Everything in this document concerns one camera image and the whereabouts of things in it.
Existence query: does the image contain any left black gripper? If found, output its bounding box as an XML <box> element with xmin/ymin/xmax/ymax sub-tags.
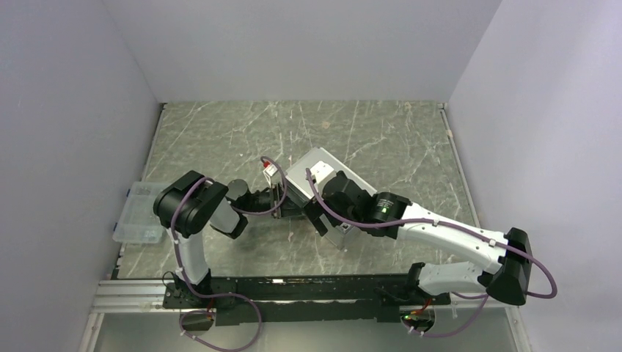
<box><xmin>241</xmin><ymin>182</ymin><xmax>306</xmax><ymax>219</ymax></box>

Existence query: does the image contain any grey metal medicine case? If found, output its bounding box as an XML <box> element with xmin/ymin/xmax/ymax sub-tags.
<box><xmin>285</xmin><ymin>147</ymin><xmax>376</xmax><ymax>250</ymax></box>

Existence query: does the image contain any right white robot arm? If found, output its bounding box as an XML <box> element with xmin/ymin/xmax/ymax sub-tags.
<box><xmin>305</xmin><ymin>169</ymin><xmax>534</xmax><ymax>306</ymax></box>

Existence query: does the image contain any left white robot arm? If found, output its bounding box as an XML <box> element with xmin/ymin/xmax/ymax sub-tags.
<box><xmin>153</xmin><ymin>170</ymin><xmax>303</xmax><ymax>308</ymax></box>

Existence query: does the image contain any clear plastic storage box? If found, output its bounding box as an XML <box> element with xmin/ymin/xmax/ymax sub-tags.
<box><xmin>112</xmin><ymin>182</ymin><xmax>168</xmax><ymax>244</ymax></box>

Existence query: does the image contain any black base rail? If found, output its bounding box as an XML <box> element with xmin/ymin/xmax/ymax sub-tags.
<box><xmin>163</xmin><ymin>274</ymin><xmax>451</xmax><ymax>326</ymax></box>

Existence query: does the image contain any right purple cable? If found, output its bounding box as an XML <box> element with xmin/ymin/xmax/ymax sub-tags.
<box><xmin>304</xmin><ymin>167</ymin><xmax>558</xmax><ymax>339</ymax></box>

